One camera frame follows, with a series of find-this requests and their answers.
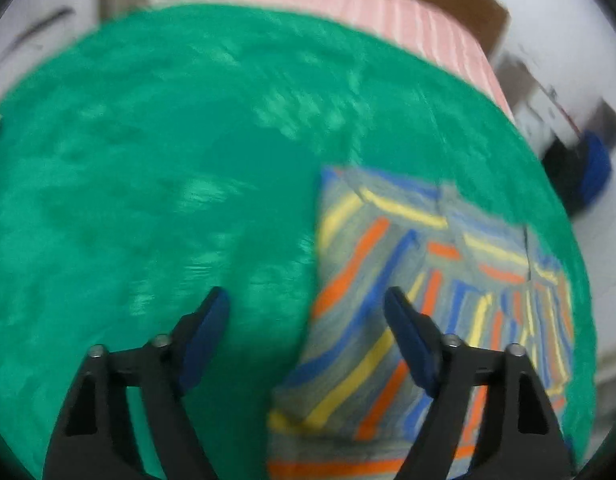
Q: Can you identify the pink striped bed sheet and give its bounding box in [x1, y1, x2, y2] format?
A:
[183, 0, 516, 121]

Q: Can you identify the green velvet blanket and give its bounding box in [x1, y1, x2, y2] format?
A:
[0, 2, 599, 480]

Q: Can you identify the blue garment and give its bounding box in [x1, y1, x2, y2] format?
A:
[575, 132, 614, 206]

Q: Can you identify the striped knit sweater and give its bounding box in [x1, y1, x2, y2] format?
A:
[265, 165, 576, 480]

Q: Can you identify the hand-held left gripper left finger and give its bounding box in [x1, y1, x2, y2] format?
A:
[42, 286, 231, 480]

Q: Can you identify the black jacket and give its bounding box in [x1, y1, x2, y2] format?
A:
[540, 140, 589, 211]

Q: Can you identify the thin black item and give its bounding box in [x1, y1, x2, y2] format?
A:
[0, 6, 74, 61]

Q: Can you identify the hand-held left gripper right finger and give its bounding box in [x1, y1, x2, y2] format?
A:
[384, 286, 575, 480]

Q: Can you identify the white desk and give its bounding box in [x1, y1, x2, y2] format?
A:
[493, 45, 616, 153]

